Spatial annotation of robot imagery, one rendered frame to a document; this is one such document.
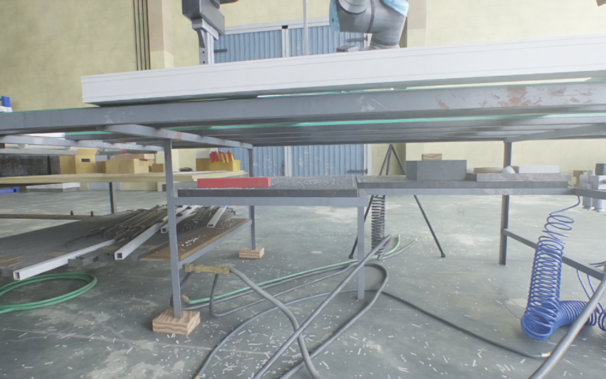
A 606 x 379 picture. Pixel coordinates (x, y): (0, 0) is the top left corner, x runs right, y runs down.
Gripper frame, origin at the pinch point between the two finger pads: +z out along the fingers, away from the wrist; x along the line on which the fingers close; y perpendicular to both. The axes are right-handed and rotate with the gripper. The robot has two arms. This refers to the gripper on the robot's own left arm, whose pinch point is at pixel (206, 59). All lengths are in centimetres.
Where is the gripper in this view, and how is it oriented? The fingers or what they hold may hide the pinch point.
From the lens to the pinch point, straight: 85.5
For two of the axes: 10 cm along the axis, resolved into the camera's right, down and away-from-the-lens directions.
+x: -1.9, 0.9, -9.8
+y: -9.8, 0.0, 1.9
